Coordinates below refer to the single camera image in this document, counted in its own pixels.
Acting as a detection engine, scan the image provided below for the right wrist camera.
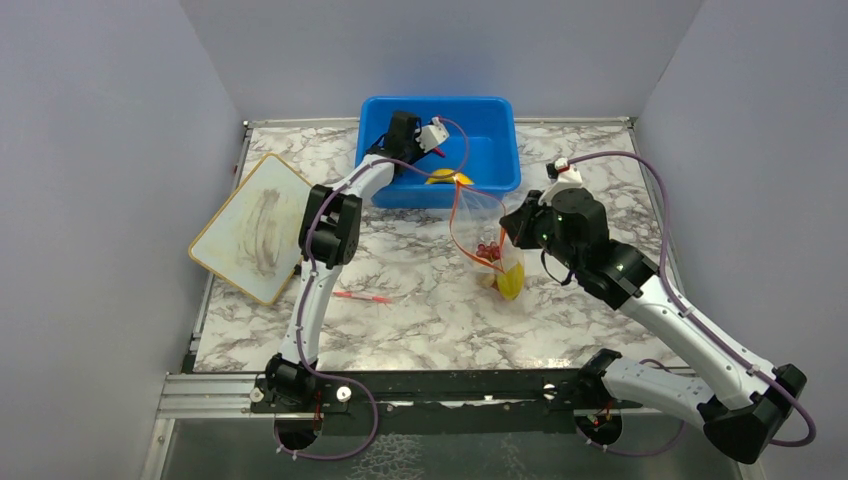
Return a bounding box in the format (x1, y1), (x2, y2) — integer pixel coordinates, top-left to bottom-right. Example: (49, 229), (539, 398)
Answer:
(539, 157), (583, 205)

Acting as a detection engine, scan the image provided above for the purple grape bunch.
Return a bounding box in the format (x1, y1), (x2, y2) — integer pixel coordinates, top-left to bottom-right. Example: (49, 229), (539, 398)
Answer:
(475, 242), (501, 263)

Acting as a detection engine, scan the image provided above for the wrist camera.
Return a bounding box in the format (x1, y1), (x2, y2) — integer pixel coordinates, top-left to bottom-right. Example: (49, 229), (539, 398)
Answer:
(416, 116), (450, 153)
(539, 157), (583, 205)

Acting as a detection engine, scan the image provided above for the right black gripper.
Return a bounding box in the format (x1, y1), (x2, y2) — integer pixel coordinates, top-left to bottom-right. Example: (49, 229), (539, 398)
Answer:
(501, 190), (583, 274)

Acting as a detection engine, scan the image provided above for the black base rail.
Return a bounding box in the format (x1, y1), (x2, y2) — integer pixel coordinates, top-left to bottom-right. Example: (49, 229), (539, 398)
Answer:
(249, 368), (630, 436)

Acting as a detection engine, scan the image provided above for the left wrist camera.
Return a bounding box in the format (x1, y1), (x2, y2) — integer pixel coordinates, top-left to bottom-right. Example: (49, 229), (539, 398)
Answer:
(416, 116), (450, 153)

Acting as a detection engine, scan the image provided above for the yellow banana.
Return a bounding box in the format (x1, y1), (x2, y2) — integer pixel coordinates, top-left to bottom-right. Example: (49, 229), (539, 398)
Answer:
(425, 168), (474, 185)

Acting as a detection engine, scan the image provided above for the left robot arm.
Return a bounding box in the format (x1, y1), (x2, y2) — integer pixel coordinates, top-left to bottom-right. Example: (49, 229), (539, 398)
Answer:
(250, 111), (449, 411)

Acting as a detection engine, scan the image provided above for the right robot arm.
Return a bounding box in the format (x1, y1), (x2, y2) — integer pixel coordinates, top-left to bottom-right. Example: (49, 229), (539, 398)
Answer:
(499, 188), (807, 464)

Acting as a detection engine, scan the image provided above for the yellow green starfruit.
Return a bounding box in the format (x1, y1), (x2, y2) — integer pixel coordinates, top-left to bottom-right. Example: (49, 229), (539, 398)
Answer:
(495, 261), (525, 301)

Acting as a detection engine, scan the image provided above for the garlic bulb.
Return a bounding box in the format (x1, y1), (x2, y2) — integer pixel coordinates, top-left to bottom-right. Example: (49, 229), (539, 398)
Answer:
(476, 272), (498, 290)

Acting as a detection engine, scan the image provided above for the blue plastic bin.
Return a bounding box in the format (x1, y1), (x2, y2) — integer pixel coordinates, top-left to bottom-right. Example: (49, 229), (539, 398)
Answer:
(355, 96), (521, 199)

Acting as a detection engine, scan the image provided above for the white board with wooden frame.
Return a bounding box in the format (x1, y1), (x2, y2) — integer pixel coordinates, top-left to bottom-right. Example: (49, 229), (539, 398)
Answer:
(188, 153), (312, 305)

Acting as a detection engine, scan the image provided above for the red pen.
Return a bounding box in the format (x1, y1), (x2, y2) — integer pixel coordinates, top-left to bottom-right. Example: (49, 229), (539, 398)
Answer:
(333, 291), (392, 304)

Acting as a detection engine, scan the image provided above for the clear zip bag orange zipper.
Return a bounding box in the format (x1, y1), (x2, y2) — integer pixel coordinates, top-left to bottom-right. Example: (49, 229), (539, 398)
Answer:
(449, 183), (525, 301)

